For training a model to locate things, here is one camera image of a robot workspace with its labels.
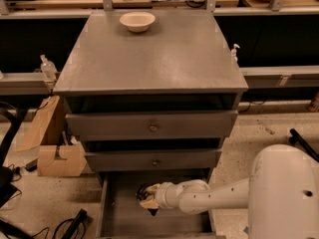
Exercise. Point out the grey wooden drawer cabinet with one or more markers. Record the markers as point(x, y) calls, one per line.
point(181, 63)

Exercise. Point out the grey top drawer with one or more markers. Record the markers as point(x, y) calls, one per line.
point(153, 125)

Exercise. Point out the grey middle drawer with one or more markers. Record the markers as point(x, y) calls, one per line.
point(153, 159)

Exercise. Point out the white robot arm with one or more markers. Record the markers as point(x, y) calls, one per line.
point(281, 195)

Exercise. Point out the white pump dispenser bottle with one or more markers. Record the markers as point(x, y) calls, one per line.
point(233, 52)

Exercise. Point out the black chair base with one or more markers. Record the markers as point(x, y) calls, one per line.
point(8, 171)

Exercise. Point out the clear plastic bottle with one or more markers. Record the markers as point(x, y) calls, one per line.
point(48, 69)

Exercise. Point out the grey open bottom drawer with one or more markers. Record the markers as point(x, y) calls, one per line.
point(122, 217)

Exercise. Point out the white paper bowl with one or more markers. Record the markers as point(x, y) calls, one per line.
point(137, 22)

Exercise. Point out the black stand leg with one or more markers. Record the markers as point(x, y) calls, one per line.
point(297, 138)

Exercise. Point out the brown cardboard box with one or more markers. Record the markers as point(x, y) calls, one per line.
point(61, 161)

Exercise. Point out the black power strip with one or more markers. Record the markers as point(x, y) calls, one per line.
point(76, 222)

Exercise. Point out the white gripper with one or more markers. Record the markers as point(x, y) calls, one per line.
point(162, 194)

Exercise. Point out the black rxbar chocolate wrapper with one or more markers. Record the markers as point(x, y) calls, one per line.
point(142, 195)

